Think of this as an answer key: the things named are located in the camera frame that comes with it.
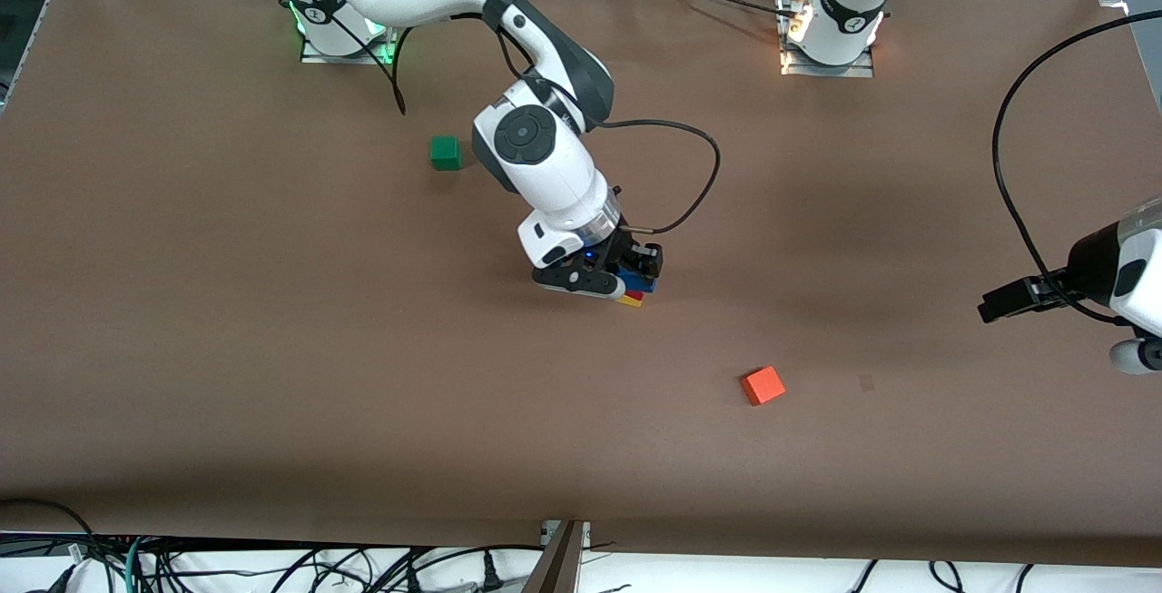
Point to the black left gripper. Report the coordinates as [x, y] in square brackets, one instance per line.
[1082, 271]

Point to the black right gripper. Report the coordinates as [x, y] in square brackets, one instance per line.
[624, 249]

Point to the blue wooden block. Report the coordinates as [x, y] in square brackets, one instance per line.
[639, 283]

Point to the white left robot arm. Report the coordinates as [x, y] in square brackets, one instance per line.
[853, 3]

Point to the yellow wooden block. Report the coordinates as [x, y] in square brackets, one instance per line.
[628, 301]

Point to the orange wooden block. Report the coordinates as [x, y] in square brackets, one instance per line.
[763, 385]

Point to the brown paper table cover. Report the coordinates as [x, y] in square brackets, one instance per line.
[581, 457]

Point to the green wooden block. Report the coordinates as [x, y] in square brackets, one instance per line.
[445, 153]

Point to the black power plug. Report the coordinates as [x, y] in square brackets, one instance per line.
[491, 573]

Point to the silver metal bracket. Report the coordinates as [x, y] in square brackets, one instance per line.
[584, 534]

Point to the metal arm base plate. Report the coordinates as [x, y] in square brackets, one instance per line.
[831, 71]
[392, 53]

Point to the grey metal post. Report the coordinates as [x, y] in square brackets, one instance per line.
[554, 570]

